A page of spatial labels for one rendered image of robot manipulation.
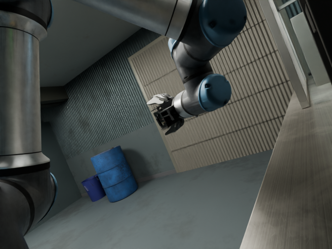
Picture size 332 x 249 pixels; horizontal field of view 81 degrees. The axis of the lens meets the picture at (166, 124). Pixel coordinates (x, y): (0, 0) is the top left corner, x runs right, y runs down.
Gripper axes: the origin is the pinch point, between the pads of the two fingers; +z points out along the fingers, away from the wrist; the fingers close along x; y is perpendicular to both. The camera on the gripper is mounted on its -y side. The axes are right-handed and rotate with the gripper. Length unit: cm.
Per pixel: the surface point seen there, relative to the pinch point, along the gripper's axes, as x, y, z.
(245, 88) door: 40, -214, 144
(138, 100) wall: -34, -116, 300
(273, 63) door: 26, -244, 107
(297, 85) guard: 18, -53, -18
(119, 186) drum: 88, -1, 313
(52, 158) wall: -24, 84, 515
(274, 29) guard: -7, -57, -18
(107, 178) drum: 65, 10, 319
